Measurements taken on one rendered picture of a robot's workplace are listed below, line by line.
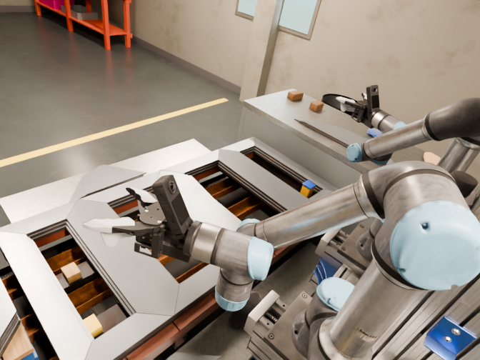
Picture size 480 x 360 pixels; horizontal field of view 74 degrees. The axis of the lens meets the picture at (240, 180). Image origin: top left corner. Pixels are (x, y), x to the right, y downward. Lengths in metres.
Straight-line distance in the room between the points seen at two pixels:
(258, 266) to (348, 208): 0.21
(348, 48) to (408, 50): 0.68
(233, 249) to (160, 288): 0.71
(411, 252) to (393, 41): 3.75
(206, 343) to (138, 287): 0.35
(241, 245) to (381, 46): 3.76
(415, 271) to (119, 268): 1.07
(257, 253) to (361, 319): 0.22
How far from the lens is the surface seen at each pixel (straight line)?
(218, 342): 1.39
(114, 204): 1.63
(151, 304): 1.24
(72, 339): 1.22
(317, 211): 0.67
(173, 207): 0.60
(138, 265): 1.34
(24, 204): 1.85
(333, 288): 0.88
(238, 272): 0.62
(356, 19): 4.30
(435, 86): 4.11
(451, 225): 0.50
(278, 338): 1.03
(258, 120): 2.26
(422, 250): 0.50
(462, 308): 0.96
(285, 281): 1.61
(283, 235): 0.71
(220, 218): 1.54
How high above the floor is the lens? 1.92
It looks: 36 degrees down
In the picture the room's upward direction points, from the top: 12 degrees clockwise
